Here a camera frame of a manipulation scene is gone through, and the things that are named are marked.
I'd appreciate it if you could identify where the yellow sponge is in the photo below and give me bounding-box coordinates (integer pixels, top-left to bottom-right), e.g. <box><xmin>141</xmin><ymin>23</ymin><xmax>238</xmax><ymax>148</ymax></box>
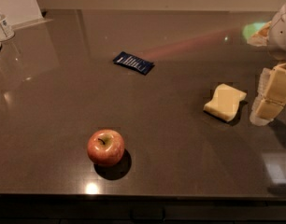
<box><xmin>203</xmin><ymin>84</ymin><xmax>247</xmax><ymax>122</ymax></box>

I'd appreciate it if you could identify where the red apple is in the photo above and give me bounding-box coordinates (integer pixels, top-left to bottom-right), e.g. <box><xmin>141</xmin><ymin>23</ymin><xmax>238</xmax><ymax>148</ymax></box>
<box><xmin>87</xmin><ymin>129</ymin><xmax>125</xmax><ymax>167</ymax></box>

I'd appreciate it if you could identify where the clear plastic water bottle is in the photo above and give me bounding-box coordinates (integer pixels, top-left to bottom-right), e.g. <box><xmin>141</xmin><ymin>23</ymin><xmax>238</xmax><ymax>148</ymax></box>
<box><xmin>0</xmin><ymin>12</ymin><xmax>15</xmax><ymax>41</ymax></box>

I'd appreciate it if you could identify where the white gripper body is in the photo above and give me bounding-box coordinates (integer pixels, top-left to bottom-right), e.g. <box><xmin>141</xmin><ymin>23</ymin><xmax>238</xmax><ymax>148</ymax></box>
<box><xmin>267</xmin><ymin>2</ymin><xmax>286</xmax><ymax>61</ymax></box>

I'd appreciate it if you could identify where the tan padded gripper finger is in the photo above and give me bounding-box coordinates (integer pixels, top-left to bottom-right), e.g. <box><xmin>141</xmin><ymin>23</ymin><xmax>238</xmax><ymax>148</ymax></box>
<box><xmin>250</xmin><ymin>62</ymin><xmax>286</xmax><ymax>126</ymax></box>

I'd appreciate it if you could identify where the blue rxbar wrapper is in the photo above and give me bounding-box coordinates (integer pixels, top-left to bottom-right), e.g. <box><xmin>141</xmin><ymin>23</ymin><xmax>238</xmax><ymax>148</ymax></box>
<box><xmin>113</xmin><ymin>51</ymin><xmax>154</xmax><ymax>75</ymax></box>

